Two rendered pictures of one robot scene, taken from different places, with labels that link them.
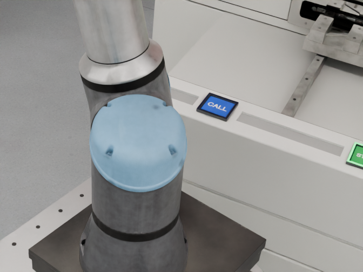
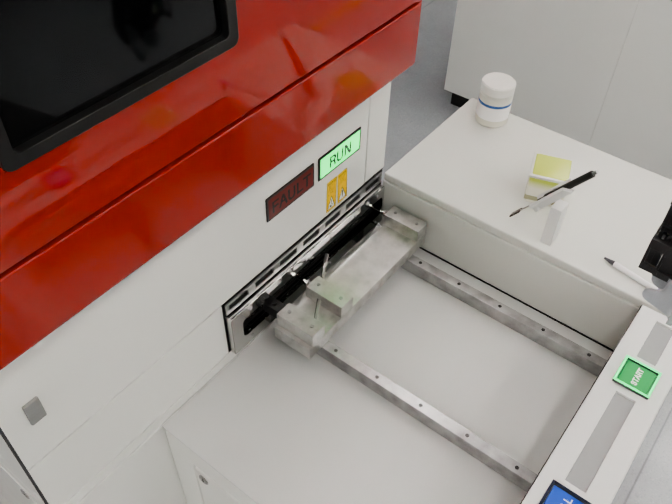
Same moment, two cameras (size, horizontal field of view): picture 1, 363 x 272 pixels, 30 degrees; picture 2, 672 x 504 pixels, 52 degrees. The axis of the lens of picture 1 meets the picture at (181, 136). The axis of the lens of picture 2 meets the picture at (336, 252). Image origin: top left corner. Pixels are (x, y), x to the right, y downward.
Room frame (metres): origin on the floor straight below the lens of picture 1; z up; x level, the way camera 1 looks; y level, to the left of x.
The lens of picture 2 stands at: (1.12, 0.41, 1.84)
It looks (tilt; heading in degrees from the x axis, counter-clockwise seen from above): 46 degrees down; 286
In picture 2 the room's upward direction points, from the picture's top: 2 degrees clockwise
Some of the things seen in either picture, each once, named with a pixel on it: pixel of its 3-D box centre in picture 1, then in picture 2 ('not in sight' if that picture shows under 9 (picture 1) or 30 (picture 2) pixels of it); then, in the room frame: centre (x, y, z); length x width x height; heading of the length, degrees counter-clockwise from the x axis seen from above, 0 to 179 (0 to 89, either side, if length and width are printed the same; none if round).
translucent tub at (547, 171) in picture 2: not in sight; (548, 180); (1.02, -0.68, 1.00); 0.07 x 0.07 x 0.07; 88
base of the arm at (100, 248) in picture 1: (134, 229); not in sight; (0.64, 0.05, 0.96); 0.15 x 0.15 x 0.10
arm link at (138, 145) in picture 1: (137, 159); not in sight; (0.65, 0.05, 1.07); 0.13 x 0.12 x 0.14; 11
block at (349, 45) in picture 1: (355, 38); (329, 296); (1.35, -0.36, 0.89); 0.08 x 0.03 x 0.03; 159
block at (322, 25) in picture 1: (321, 28); (300, 324); (1.38, -0.29, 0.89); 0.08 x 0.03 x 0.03; 159
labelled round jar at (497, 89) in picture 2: not in sight; (495, 100); (1.15, -0.90, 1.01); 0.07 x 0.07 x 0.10
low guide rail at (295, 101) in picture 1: (299, 94); (397, 395); (1.19, -0.24, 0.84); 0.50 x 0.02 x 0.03; 159
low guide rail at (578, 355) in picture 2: not in sight; (477, 300); (1.09, -0.49, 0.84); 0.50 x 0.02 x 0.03; 159
